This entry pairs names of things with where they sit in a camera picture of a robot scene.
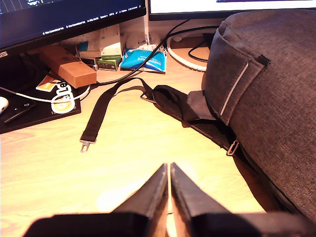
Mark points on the grey fabric backpack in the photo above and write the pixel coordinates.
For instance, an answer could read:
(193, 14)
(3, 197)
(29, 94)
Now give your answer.
(271, 98)

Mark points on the white yellow round sticker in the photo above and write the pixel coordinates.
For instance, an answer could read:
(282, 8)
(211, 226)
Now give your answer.
(63, 106)

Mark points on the brown cardboard block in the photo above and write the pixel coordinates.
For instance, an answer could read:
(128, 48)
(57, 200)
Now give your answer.
(74, 71)

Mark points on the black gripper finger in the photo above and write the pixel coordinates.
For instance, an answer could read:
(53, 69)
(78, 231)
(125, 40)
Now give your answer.
(150, 197)
(190, 197)

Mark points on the white and green box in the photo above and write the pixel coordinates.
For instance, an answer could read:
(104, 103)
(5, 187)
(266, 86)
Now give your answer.
(111, 50)

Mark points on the black phone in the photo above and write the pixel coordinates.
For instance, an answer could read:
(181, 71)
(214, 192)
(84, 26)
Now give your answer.
(19, 111)

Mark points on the dark green box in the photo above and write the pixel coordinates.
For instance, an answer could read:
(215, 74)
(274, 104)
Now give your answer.
(107, 64)

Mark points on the small white earbud case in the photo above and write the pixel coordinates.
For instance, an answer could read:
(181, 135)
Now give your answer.
(3, 105)

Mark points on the monitor with white screen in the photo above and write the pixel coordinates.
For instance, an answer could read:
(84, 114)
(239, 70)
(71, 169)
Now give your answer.
(197, 5)

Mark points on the monitor with dark code screen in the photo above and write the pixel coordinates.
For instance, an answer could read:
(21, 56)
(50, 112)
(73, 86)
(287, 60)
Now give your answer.
(49, 14)

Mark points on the blue tissue packet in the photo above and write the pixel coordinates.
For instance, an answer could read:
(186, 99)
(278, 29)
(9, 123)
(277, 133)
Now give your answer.
(138, 59)

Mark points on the black desk mat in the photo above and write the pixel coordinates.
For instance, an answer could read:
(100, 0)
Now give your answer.
(37, 118)

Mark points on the orange card sticker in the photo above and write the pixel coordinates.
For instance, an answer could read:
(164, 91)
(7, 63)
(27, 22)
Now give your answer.
(48, 84)

